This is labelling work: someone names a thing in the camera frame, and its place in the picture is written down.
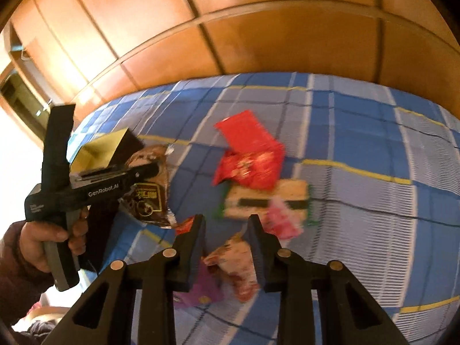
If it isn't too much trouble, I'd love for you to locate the blue plaid bedsheet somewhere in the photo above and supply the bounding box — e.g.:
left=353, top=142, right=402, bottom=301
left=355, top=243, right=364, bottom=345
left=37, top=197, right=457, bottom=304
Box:
left=68, top=72, right=460, bottom=345

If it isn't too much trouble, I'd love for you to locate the beige and green snack packet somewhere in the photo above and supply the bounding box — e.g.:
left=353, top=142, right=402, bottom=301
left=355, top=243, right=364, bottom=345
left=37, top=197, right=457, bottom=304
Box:
left=215, top=179, right=319, bottom=226

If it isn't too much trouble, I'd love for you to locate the red printed snack packet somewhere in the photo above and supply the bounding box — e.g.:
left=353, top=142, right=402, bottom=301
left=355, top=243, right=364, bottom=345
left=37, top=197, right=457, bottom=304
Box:
left=211, top=149, right=285, bottom=192

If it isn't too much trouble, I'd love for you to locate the brown snack packet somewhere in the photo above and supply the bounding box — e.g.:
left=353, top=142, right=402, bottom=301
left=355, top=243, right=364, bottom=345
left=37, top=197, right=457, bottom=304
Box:
left=120, top=143, right=179, bottom=229

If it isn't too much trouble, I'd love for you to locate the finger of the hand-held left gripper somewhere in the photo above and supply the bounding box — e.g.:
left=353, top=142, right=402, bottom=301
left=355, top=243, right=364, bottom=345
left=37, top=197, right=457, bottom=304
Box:
left=71, top=162, right=161, bottom=188

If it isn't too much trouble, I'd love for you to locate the plain red snack packet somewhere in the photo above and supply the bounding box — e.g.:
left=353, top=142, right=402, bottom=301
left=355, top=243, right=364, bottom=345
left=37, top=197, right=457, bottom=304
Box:
left=214, top=109, right=285, bottom=159

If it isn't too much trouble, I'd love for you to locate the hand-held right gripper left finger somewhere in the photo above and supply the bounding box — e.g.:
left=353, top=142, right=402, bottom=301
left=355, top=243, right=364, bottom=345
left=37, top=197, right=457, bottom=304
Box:
left=41, top=215, right=208, bottom=345

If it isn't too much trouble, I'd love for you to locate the person's left hand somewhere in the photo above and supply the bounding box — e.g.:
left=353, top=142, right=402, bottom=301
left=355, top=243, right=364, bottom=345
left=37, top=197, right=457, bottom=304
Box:
left=19, top=209, right=90, bottom=274

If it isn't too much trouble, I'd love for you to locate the pink and white snack packet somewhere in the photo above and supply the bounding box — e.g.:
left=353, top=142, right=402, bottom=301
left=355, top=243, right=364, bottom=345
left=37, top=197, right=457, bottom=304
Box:
left=202, top=235, right=262, bottom=303

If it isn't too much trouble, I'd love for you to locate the small red snack packet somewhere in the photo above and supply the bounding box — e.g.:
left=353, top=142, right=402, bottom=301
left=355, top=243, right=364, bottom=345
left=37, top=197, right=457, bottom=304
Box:
left=175, top=214, right=197, bottom=237

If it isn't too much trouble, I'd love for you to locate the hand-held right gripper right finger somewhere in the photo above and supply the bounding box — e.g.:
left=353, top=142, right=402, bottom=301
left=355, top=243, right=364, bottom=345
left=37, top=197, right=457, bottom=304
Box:
left=248, top=214, right=411, bottom=345

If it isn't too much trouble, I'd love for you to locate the colourful bag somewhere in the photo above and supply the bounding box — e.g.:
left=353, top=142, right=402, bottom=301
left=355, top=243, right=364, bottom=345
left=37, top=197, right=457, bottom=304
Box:
left=68, top=127, right=145, bottom=274

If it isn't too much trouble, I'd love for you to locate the wooden headboard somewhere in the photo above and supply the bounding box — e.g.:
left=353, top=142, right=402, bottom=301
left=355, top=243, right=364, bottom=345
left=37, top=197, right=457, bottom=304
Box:
left=0, top=0, right=460, bottom=141

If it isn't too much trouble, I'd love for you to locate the purple snack packet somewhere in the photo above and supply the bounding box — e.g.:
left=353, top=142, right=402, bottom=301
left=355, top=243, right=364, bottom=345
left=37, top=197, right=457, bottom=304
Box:
left=172, top=262, right=226, bottom=308

